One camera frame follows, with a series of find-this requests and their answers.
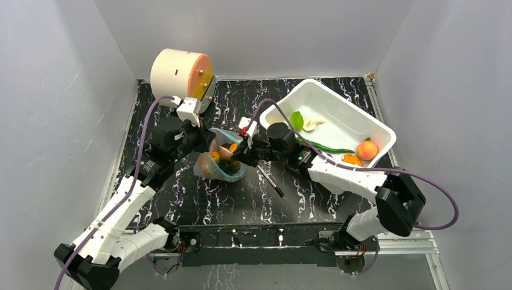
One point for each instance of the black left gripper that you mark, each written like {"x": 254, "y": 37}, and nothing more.
{"x": 206, "y": 136}

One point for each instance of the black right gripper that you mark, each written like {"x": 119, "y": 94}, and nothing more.
{"x": 248, "y": 152}

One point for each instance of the toy orange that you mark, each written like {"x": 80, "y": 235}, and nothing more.
{"x": 233, "y": 147}

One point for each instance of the orange toy pineapple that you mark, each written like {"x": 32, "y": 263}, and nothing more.
{"x": 228, "y": 167}

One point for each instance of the toy mushroom slice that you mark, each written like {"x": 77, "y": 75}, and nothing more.
{"x": 225, "y": 154}

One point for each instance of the clear blue zip top bag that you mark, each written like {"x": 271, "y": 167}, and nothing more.
{"x": 215, "y": 164}

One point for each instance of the green toy leaf vegetable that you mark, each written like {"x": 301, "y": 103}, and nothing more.
{"x": 297, "y": 120}

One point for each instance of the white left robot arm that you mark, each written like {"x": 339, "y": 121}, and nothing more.
{"x": 98, "y": 256}

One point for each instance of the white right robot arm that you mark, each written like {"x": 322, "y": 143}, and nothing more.
{"x": 398, "y": 201}

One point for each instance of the black and silver pen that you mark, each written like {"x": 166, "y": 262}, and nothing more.
{"x": 272, "y": 184}

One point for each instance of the cream cylindrical container orange lid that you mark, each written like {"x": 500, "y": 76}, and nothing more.
{"x": 183, "y": 74}

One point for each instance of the green toy chili pepper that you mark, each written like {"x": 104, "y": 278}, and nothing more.
{"x": 323, "y": 148}

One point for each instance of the orange toy carrot piece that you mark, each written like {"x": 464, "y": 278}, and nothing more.
{"x": 352, "y": 159}

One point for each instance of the toy peach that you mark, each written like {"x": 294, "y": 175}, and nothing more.
{"x": 367, "y": 150}

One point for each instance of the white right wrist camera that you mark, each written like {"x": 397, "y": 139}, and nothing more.
{"x": 248, "y": 129}

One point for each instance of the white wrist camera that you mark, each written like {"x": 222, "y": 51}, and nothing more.
{"x": 189, "y": 110}
{"x": 248, "y": 129}

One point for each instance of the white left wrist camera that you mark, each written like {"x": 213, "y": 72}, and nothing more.
{"x": 189, "y": 110}

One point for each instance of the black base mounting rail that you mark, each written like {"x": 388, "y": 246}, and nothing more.
{"x": 256, "y": 244}

